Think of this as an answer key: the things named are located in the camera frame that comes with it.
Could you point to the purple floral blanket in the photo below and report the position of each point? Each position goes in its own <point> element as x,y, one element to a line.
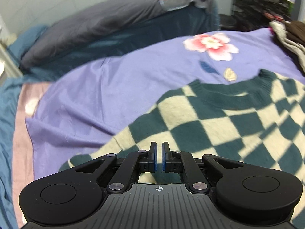
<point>119,88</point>

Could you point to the dark blue quilt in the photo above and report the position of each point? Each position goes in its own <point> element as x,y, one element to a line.
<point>166,26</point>

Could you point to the green cream checkered sweater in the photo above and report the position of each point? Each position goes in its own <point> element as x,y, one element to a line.
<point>214,124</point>

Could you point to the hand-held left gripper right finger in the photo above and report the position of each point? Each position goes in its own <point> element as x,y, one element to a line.
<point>164,156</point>

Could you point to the brown garment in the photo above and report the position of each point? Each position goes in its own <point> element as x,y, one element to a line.
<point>296,32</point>

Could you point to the teal bedsheet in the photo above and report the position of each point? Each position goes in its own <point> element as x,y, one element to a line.
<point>7,128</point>

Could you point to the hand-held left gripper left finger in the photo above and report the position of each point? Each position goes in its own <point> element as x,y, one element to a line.
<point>154,156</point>

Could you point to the white dotted garment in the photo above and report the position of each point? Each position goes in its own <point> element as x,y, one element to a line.
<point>286,41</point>

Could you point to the black round stool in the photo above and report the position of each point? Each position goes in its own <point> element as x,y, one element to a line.
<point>227,22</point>

